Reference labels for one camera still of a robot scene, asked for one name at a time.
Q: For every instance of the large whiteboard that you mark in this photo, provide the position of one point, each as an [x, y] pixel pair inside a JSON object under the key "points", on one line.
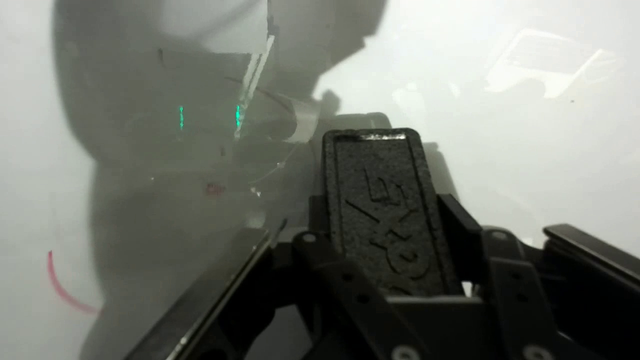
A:
{"points": [[532, 166]]}

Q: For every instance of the black board duster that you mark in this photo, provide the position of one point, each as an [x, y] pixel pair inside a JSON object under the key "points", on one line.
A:
{"points": [[386, 207]]}

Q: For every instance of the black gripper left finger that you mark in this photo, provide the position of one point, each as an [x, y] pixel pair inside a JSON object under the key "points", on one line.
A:
{"points": [[321, 293]]}

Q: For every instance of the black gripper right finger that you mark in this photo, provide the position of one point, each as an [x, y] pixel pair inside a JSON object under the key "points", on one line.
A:
{"points": [[532, 301]]}

